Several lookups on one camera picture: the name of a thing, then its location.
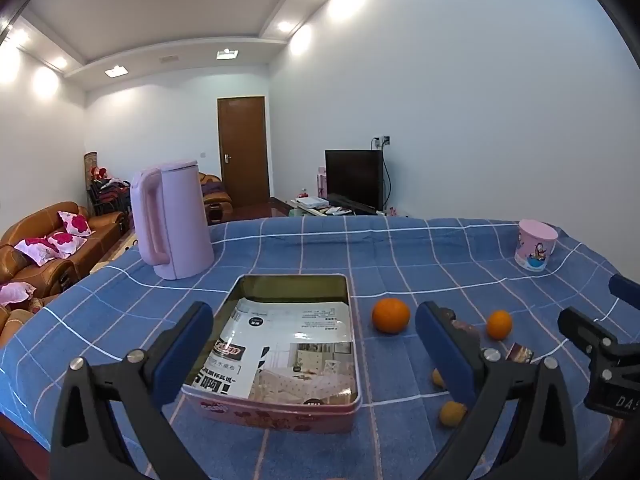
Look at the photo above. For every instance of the white flat box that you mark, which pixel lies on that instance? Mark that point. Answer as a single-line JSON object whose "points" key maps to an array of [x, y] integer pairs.
{"points": [[312, 201]]}

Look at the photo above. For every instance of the reddish brown stemmed fruit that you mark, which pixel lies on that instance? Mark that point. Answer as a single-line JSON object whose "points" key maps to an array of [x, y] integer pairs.
{"points": [[470, 334]]}

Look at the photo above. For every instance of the brown wooden door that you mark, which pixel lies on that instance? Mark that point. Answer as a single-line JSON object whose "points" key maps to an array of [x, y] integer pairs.
{"points": [[245, 155]]}

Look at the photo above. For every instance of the television stand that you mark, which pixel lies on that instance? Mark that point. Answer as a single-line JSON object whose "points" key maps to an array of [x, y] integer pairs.
{"points": [[350, 211]]}

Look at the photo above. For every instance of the brown snack packet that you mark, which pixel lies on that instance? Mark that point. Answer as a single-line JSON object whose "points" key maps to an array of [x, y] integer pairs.
{"points": [[520, 352]]}

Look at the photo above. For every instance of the pink mug lid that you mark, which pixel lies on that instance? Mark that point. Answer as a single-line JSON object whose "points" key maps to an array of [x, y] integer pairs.
{"points": [[537, 227]]}

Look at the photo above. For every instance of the pink cartoon mug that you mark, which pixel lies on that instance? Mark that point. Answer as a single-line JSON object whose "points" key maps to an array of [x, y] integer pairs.
{"points": [[534, 252]]}

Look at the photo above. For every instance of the yellow green round fruit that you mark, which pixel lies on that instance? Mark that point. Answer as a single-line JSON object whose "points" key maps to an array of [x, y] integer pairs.
{"points": [[450, 414], [437, 379]]}

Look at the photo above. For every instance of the black television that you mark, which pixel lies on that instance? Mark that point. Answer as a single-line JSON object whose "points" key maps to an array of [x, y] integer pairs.
{"points": [[352, 177]]}

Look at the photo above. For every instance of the brown leather armchair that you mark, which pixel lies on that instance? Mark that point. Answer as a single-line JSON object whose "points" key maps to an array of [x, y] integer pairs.
{"points": [[15, 320]]}

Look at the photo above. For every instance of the printed paper sheet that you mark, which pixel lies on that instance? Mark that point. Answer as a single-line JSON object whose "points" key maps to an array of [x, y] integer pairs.
{"points": [[300, 330]]}

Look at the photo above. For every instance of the stacked dark chairs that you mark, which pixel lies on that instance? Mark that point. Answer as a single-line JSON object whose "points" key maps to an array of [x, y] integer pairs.
{"points": [[107, 195]]}

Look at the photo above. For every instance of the round ceiling spotlight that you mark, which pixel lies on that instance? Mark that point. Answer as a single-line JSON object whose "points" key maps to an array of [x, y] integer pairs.
{"points": [[285, 26], [60, 62], [20, 35]]}

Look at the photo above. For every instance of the blue checkered tablecloth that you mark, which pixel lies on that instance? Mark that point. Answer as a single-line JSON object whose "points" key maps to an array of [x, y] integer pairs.
{"points": [[300, 250]]}

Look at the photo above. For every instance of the orange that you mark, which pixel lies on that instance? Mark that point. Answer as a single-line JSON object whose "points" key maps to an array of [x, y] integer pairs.
{"points": [[390, 316], [499, 325]]}

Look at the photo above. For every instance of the pink tin box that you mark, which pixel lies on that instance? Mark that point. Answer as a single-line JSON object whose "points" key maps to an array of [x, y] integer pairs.
{"points": [[260, 415]]}

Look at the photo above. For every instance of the pink floral pillow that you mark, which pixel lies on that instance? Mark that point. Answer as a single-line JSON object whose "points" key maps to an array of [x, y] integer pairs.
{"points": [[35, 250], [62, 242], [75, 222], [15, 292]]}

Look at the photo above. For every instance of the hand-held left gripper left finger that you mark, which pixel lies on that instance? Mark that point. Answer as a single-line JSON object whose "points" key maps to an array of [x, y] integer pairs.
{"points": [[182, 355]]}

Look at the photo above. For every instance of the square ceiling downlight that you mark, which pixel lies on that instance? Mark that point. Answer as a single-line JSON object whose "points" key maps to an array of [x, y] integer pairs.
{"points": [[227, 54], [115, 71]]}

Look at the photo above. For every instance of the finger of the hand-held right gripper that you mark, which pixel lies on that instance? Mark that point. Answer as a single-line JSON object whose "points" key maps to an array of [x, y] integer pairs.
{"points": [[625, 290], [580, 327]]}

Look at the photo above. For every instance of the pink electric kettle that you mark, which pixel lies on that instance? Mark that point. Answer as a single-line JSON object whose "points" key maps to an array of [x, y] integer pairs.
{"points": [[175, 220]]}

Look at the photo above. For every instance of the carved brown leather sofa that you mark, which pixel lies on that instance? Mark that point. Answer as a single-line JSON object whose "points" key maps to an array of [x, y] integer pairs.
{"points": [[217, 205]]}

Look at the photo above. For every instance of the dark wrinkled passion fruit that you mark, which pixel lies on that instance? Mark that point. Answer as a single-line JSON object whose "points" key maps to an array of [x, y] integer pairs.
{"points": [[449, 314]]}

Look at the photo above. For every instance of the long brown leather sofa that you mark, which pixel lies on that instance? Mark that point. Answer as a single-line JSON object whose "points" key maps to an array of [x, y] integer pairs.
{"points": [[95, 242]]}

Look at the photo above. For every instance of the white wall socket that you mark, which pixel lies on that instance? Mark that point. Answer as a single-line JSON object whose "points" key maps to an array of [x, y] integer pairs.
{"points": [[382, 141]]}

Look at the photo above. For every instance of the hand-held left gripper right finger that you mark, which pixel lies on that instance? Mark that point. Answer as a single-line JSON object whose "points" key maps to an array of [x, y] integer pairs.
{"points": [[445, 355]]}

